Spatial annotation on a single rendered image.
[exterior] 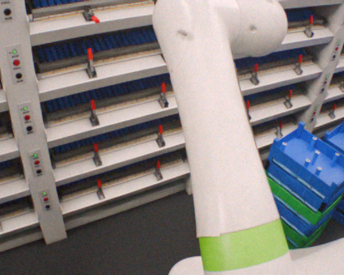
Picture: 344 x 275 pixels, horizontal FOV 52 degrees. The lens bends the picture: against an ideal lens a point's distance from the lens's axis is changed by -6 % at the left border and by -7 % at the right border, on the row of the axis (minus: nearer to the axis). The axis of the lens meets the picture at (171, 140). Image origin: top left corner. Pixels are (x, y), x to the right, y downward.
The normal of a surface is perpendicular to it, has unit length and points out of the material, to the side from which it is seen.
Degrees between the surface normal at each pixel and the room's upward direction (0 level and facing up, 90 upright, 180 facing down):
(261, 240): 33
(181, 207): 0
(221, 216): 51
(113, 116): 19
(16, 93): 90
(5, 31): 90
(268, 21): 62
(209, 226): 57
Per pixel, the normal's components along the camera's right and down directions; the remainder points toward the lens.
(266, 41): 0.31, 0.68
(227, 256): -0.51, -0.11
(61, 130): 0.22, -0.53
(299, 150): 0.07, -0.76
